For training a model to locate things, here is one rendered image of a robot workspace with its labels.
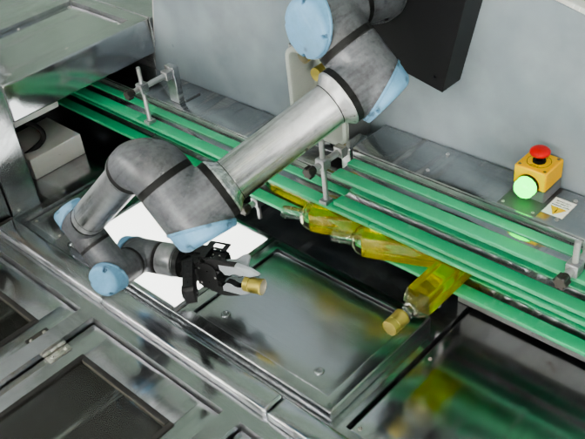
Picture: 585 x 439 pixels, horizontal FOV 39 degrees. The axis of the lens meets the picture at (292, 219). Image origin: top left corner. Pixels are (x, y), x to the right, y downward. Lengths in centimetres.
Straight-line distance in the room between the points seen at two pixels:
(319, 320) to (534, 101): 65
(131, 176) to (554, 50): 81
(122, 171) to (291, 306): 58
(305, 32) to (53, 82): 99
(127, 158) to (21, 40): 110
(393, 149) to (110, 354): 79
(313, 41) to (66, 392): 92
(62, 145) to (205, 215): 117
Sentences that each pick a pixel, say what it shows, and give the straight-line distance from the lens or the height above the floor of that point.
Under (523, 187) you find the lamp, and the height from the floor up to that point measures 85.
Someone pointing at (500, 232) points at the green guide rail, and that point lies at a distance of 167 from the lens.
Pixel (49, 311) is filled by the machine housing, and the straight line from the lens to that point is 211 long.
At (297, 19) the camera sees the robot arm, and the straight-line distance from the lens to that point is 156.
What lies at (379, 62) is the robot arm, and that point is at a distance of 154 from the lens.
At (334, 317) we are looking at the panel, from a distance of 186.
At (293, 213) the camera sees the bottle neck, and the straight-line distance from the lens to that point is 194.
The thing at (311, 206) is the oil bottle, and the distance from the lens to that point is 193.
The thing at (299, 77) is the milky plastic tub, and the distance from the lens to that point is 200.
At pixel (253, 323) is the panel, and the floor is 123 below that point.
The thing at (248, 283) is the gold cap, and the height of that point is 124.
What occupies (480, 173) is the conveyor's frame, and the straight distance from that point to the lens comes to 179.
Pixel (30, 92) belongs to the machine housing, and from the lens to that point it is 233.
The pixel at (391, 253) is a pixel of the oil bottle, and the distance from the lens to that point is 182.
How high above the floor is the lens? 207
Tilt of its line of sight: 33 degrees down
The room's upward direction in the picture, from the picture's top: 126 degrees counter-clockwise
